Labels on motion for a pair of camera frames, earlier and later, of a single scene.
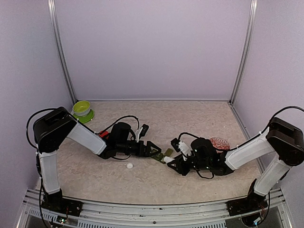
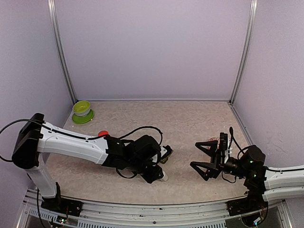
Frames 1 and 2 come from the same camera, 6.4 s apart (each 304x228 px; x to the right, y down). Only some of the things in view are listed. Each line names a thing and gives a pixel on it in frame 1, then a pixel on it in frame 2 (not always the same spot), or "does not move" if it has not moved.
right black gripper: [181, 169] → [217, 161]
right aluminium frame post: [252, 19] does not move
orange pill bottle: [104, 134] does not move
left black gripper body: [138, 151] → [149, 177]
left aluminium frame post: [52, 8] does not move
